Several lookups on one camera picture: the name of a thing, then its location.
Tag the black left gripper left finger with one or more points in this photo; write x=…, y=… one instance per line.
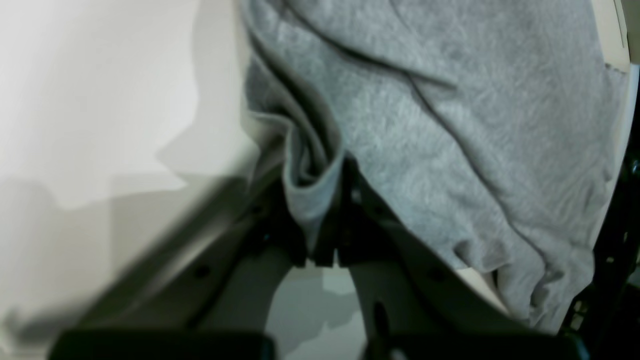
x=215, y=307

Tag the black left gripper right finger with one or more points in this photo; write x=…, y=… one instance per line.
x=413, y=305

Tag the grey T-shirt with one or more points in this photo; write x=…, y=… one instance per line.
x=485, y=125

